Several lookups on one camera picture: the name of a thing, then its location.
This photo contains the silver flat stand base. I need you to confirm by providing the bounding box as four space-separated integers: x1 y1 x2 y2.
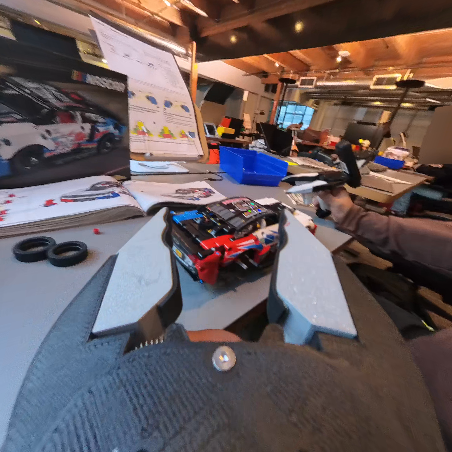
129 160 190 174

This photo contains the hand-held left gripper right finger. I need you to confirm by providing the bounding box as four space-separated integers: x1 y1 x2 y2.
266 209 359 348

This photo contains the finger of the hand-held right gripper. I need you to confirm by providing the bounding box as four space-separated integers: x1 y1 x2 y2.
281 172 341 185
285 181 327 205

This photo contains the small blue plastic bin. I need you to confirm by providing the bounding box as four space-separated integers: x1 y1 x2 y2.
374 155 405 171

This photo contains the race car set box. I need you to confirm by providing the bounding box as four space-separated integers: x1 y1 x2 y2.
0 64 132 189

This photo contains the open building instruction booklet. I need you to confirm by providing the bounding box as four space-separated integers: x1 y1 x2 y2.
0 175 226 238

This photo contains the person's right hand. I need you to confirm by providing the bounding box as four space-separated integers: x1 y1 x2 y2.
319 188 355 226

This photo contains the black computer monitor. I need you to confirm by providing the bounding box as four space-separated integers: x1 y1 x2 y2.
344 122 385 150
259 122 294 156

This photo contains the large blue plastic bin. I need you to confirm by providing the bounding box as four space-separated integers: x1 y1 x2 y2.
219 146 289 186

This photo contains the printed paper instruction sheet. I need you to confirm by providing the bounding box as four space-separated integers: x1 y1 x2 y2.
90 16 203 157

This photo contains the person's right forearm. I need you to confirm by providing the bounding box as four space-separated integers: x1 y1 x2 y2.
334 203 452 279

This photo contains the wooden work table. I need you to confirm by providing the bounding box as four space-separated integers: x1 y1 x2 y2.
288 155 428 205

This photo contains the brick-built toy race car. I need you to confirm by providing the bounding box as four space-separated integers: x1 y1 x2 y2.
169 196 318 285

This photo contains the black rubber toy tyre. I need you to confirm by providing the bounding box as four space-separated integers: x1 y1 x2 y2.
47 241 89 267
12 236 57 263

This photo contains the black floor lamp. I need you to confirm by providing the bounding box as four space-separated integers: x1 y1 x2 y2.
387 79 426 142
274 77 298 124

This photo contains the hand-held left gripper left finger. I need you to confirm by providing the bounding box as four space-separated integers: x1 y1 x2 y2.
91 208 183 352

